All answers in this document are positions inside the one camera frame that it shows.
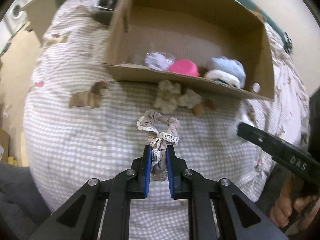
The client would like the beige lace-trimmed scrunchie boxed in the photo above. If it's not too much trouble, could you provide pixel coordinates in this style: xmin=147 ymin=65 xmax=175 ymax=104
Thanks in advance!
xmin=137 ymin=110 xmax=180 ymax=181

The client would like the pink soft object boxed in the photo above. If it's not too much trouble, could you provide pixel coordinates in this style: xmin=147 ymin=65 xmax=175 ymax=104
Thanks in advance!
xmin=169 ymin=59 xmax=200 ymax=76

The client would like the white sock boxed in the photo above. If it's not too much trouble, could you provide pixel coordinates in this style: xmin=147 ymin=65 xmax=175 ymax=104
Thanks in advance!
xmin=204 ymin=69 xmax=241 ymax=89

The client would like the clear plastic packet with label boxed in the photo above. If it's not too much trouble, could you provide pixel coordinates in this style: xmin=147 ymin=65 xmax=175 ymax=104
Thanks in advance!
xmin=144 ymin=51 xmax=176 ymax=71

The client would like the light blue fluffy sock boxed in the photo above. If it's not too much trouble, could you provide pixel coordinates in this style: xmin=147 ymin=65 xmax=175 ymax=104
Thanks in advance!
xmin=206 ymin=56 xmax=246 ymax=88

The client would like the brown cardboard box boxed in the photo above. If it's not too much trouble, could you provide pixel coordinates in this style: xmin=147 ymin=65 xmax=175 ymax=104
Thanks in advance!
xmin=104 ymin=0 xmax=274 ymax=100

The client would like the right hand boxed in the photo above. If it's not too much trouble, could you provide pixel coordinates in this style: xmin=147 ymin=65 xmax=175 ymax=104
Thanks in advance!
xmin=269 ymin=178 xmax=319 ymax=235

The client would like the dark grey blanket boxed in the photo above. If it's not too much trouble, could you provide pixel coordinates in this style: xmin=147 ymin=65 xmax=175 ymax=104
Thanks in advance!
xmin=90 ymin=0 xmax=119 ymax=27

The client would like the white washing machine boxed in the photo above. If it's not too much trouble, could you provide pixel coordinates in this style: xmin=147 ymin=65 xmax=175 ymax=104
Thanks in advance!
xmin=4 ymin=0 xmax=27 ymax=36

